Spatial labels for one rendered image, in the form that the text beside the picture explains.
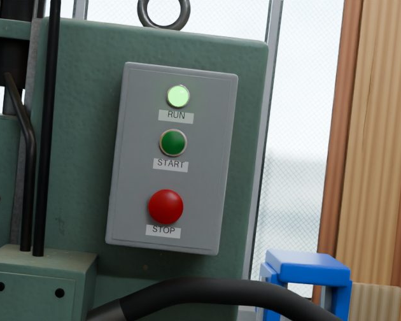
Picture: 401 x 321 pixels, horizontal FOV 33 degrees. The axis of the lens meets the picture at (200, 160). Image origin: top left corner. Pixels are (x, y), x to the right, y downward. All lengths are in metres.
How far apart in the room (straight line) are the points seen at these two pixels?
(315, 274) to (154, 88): 0.98
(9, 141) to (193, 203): 0.22
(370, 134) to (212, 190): 1.52
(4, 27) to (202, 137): 0.27
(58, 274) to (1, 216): 0.15
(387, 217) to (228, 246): 1.48
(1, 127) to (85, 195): 0.12
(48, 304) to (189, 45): 0.27
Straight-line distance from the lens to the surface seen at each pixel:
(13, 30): 0.75
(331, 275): 1.52
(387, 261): 2.13
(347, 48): 2.12
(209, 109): 0.59
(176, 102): 0.58
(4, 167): 0.71
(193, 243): 0.60
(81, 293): 0.59
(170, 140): 0.58
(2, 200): 0.72
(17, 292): 0.60
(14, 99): 0.70
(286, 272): 1.49
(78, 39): 0.66
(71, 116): 0.66
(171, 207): 0.58
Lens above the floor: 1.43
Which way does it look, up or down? 3 degrees down
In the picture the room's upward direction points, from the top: 6 degrees clockwise
